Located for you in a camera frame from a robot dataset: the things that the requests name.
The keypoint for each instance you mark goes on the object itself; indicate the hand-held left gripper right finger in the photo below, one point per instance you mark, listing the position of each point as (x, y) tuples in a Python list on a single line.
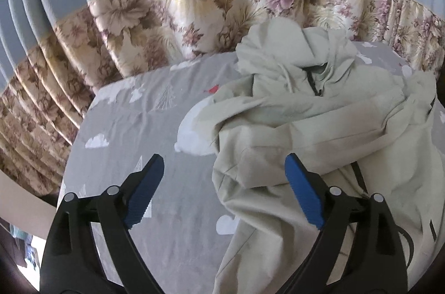
[(304, 191)]

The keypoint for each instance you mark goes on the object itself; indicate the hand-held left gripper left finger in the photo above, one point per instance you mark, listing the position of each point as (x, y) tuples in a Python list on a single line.
[(144, 191)]

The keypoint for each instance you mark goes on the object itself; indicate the light green jacket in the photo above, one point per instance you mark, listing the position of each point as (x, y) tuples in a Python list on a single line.
[(313, 113)]

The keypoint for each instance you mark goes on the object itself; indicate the grey printed bedsheet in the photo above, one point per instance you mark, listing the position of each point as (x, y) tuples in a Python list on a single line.
[(139, 127)]

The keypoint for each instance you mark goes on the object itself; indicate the beige board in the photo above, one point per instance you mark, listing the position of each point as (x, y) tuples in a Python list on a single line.
[(24, 200)]

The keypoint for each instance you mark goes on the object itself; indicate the blue-green object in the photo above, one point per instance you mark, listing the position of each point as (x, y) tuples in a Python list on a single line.
[(29, 245)]

